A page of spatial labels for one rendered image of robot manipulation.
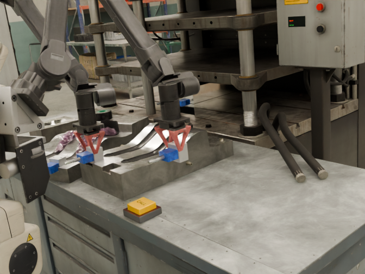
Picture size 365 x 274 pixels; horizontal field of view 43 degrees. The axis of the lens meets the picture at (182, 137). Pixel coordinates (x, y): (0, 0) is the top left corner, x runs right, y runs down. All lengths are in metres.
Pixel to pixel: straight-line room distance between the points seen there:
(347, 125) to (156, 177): 1.32
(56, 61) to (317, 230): 0.77
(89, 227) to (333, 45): 1.12
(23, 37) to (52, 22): 8.08
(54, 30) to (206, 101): 1.24
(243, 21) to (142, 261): 1.00
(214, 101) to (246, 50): 0.55
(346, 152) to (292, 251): 1.52
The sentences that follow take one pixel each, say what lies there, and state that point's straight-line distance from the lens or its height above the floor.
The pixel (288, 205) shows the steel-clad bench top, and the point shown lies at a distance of 1.33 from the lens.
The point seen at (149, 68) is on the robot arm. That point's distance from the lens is 1.36.
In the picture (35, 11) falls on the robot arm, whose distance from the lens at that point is 1.67.
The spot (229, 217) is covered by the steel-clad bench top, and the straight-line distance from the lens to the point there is 1.27.
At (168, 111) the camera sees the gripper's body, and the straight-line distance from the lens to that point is 1.33.
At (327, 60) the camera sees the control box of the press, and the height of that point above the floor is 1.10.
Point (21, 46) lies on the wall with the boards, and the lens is 9.34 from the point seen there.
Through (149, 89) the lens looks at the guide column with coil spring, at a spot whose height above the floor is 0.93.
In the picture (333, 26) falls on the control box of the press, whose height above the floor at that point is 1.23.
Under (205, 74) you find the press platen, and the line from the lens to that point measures 2.20.
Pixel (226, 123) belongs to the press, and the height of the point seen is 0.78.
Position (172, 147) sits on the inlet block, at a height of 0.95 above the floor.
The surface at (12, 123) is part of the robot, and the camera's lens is 1.13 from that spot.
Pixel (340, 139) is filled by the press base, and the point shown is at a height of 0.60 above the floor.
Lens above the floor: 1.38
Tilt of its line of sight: 17 degrees down
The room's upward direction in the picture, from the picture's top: 6 degrees counter-clockwise
